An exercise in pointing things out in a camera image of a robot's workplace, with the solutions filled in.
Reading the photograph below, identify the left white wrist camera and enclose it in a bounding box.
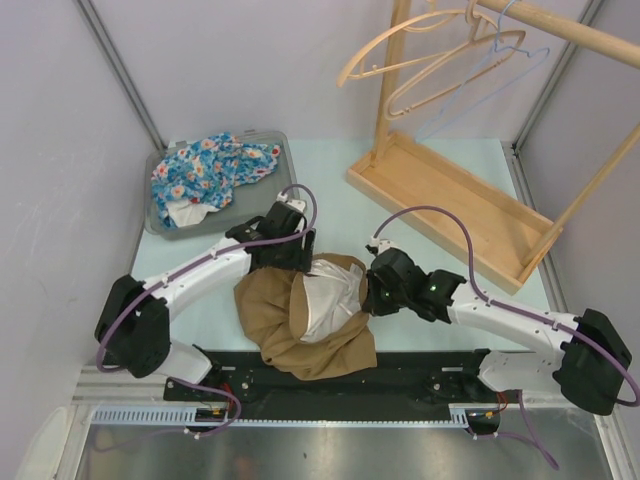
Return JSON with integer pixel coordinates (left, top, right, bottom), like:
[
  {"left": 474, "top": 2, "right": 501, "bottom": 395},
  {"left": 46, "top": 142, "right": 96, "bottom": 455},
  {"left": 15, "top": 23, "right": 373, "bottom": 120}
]
[{"left": 276, "top": 192, "right": 307, "bottom": 213}]

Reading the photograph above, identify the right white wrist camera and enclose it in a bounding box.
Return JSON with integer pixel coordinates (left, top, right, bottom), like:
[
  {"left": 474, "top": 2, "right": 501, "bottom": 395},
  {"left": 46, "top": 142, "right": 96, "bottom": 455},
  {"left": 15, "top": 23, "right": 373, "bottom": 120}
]
[{"left": 365, "top": 236, "right": 397, "bottom": 256}]

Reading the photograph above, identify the tan brown skirt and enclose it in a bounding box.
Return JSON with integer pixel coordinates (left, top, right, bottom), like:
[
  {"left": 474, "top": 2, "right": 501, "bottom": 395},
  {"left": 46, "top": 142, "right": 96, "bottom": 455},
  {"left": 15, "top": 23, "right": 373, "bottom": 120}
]
[{"left": 234, "top": 253, "right": 377, "bottom": 381}]

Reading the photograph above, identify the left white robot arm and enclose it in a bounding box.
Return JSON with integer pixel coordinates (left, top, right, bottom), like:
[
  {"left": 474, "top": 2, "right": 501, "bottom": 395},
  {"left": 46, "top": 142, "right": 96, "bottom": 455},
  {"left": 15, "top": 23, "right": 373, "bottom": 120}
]
[{"left": 94, "top": 197, "right": 315, "bottom": 400}]

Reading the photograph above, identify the light blue wire hanger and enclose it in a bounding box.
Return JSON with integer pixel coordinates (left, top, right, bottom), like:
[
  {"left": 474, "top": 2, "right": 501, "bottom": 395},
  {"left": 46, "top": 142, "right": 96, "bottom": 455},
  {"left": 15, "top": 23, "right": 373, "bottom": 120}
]
[{"left": 415, "top": 0, "right": 551, "bottom": 144}]

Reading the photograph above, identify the lower wooden hanger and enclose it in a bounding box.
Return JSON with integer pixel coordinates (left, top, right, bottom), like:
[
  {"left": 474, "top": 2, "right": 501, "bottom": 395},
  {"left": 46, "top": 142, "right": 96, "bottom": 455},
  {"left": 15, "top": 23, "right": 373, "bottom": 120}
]
[{"left": 383, "top": 1, "right": 527, "bottom": 120}]

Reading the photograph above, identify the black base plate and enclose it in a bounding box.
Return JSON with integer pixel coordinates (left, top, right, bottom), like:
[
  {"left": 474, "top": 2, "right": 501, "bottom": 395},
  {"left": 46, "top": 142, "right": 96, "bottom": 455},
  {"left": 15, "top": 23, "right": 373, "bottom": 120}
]
[{"left": 163, "top": 348, "right": 504, "bottom": 421}]

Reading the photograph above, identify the wooden hanger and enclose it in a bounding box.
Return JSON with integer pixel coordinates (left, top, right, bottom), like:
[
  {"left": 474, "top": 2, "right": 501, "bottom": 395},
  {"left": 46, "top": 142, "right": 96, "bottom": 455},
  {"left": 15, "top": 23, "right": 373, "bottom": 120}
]
[
  {"left": 336, "top": 1, "right": 498, "bottom": 88},
  {"left": 383, "top": 1, "right": 527, "bottom": 120}
]

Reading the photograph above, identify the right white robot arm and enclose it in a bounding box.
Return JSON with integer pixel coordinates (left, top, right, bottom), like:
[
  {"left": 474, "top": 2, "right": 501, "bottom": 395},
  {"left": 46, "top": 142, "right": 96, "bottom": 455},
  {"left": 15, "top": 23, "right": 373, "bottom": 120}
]
[{"left": 363, "top": 246, "right": 632, "bottom": 416}]

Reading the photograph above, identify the blue floral cloth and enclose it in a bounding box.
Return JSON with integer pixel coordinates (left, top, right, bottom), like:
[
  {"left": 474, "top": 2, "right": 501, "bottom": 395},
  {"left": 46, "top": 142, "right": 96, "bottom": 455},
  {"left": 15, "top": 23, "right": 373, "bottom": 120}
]
[{"left": 150, "top": 132, "right": 282, "bottom": 230}]

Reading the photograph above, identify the purple cable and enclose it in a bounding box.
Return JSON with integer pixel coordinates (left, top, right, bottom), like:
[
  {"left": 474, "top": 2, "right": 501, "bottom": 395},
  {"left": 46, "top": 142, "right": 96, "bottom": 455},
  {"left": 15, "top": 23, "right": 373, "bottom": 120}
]
[
  {"left": 374, "top": 205, "right": 640, "bottom": 405},
  {"left": 95, "top": 183, "right": 319, "bottom": 374}
]

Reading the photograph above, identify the grey plastic tray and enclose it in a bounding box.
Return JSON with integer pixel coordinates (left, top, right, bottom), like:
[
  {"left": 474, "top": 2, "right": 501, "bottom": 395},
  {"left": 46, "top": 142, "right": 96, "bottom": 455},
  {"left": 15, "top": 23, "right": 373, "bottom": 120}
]
[{"left": 144, "top": 131, "right": 296, "bottom": 239}]

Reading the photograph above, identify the white slotted cable duct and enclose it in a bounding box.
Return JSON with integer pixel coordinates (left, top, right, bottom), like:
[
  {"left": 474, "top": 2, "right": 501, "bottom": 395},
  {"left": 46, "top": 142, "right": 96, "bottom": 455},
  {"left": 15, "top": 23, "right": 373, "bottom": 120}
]
[{"left": 92, "top": 403, "right": 474, "bottom": 429}]

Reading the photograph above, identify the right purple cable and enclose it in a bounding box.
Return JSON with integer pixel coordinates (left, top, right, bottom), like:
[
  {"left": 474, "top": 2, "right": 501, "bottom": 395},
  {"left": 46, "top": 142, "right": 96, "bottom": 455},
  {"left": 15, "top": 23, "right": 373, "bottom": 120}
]
[{"left": 374, "top": 205, "right": 640, "bottom": 405}]

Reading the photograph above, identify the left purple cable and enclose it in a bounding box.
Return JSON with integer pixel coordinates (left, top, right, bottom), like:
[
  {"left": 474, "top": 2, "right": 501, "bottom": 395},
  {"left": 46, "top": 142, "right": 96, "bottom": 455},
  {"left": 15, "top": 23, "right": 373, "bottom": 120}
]
[{"left": 95, "top": 183, "right": 319, "bottom": 374}]

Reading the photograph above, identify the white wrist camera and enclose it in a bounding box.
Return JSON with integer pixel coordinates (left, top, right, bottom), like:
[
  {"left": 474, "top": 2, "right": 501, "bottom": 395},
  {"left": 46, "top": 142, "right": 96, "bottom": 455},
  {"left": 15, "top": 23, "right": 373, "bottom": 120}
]
[
  {"left": 276, "top": 192, "right": 307, "bottom": 213},
  {"left": 365, "top": 236, "right": 397, "bottom": 256}
]

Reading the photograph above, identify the wooden clothes rack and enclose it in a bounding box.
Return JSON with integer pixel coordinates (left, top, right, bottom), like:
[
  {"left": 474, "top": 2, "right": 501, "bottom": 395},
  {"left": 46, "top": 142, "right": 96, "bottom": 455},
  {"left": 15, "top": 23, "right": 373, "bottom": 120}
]
[{"left": 345, "top": 0, "right": 640, "bottom": 297}]

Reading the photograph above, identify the upper wooden hanger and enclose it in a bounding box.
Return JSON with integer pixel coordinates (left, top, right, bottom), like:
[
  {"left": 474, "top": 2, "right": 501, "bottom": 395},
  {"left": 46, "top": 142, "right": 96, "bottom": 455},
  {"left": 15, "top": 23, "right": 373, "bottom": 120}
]
[{"left": 336, "top": 1, "right": 498, "bottom": 88}]

